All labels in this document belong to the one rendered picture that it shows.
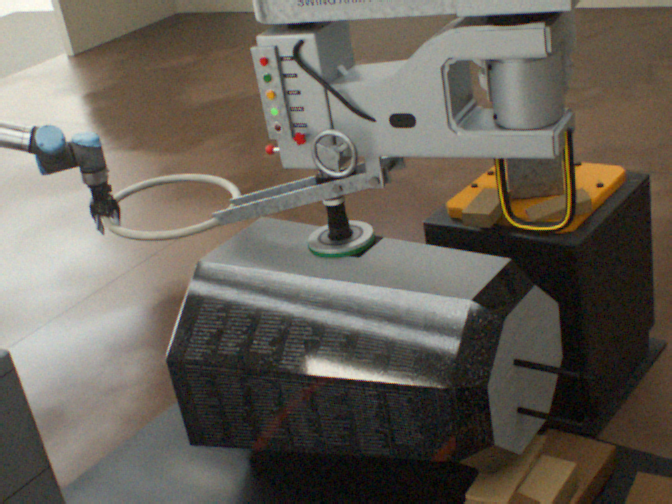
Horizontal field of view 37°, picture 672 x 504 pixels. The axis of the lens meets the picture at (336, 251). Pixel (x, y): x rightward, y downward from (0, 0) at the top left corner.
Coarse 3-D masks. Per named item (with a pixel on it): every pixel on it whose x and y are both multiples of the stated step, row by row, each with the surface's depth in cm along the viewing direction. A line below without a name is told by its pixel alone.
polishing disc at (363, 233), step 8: (352, 224) 326; (360, 224) 325; (368, 224) 324; (312, 232) 326; (320, 232) 325; (360, 232) 320; (368, 232) 319; (312, 240) 320; (320, 240) 319; (328, 240) 318; (344, 240) 316; (352, 240) 315; (360, 240) 314; (368, 240) 315; (312, 248) 317; (320, 248) 314; (328, 248) 313; (336, 248) 312; (344, 248) 311; (352, 248) 312
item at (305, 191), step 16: (384, 160) 306; (400, 160) 303; (352, 176) 301; (384, 176) 295; (256, 192) 334; (272, 192) 331; (288, 192) 328; (304, 192) 311; (320, 192) 309; (336, 192) 305; (240, 208) 326; (256, 208) 323; (272, 208) 320; (288, 208) 317; (224, 224) 332
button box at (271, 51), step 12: (252, 48) 287; (264, 48) 285; (276, 48) 285; (276, 60) 285; (264, 72) 289; (276, 72) 287; (264, 84) 291; (276, 84) 289; (264, 96) 293; (264, 108) 295; (288, 108) 293; (276, 120) 295; (288, 120) 293; (276, 132) 297; (288, 132) 295
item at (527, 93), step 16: (496, 64) 262; (512, 64) 258; (528, 64) 257; (544, 64) 258; (560, 64) 263; (496, 80) 264; (512, 80) 260; (528, 80) 259; (544, 80) 260; (560, 80) 264; (496, 96) 267; (512, 96) 262; (528, 96) 261; (544, 96) 261; (560, 96) 265; (496, 112) 270; (512, 112) 264; (528, 112) 263; (544, 112) 263; (560, 112) 266; (512, 128) 268; (528, 128) 266
